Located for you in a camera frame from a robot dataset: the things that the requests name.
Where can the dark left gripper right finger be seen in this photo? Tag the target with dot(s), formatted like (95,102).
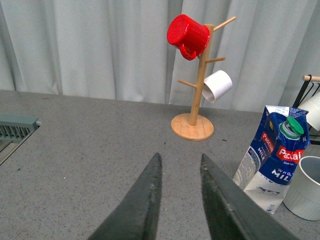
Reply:
(230,213)

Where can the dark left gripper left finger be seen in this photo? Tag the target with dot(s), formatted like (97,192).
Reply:
(137,215)

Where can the blue white milk carton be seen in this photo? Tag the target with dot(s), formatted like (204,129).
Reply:
(267,168)

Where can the cream HOME mug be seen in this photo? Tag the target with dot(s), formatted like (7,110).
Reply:
(303,196)

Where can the small white cup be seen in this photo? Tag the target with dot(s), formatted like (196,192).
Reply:
(216,85)

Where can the wooden mug tree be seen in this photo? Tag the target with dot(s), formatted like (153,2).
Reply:
(192,126)

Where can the cream ribbed hanging mug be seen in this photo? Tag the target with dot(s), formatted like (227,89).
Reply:
(312,105)

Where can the grey green dish rack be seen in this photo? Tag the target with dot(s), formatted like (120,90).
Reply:
(14,131)

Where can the red mug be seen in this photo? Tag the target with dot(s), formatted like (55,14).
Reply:
(187,35)

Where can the black wire mug rack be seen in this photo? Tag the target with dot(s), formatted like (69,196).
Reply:
(310,86)

